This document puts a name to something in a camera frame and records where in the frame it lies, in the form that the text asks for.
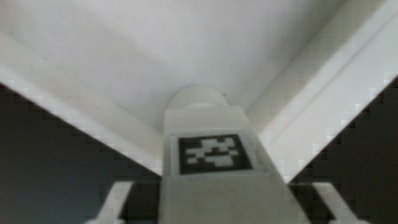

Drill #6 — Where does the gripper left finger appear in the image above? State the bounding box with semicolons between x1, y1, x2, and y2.
81;179;161;224

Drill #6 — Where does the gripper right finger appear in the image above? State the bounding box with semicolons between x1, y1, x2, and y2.
287;181;371;224

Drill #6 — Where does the white table leg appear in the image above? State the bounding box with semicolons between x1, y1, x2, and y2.
157;85;310;224

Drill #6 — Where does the white square tabletop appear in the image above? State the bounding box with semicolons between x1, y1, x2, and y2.
0;0;379;176

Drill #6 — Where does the white obstacle front bar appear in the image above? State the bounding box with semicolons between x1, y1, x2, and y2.
248;0;398;179

